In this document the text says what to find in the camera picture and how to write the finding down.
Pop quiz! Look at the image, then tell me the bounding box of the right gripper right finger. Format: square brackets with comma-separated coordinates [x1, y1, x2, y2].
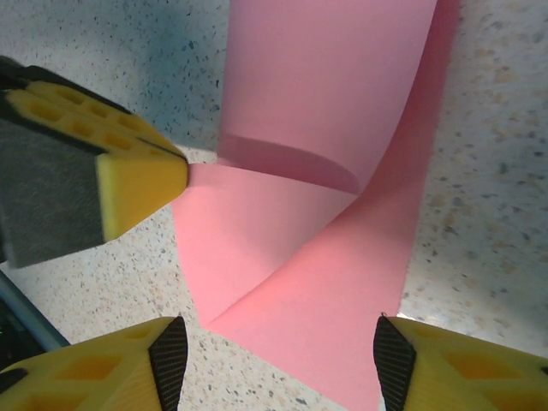
[372, 315, 548, 411]

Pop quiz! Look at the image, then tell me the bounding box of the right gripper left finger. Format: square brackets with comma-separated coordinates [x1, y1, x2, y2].
[0, 315, 189, 411]

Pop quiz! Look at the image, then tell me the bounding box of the pink square paper sheet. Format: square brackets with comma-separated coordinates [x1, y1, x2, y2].
[170, 0, 462, 411]

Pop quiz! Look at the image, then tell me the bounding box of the aluminium mounting rail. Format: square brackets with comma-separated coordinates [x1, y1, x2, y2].
[0, 270, 72, 350]

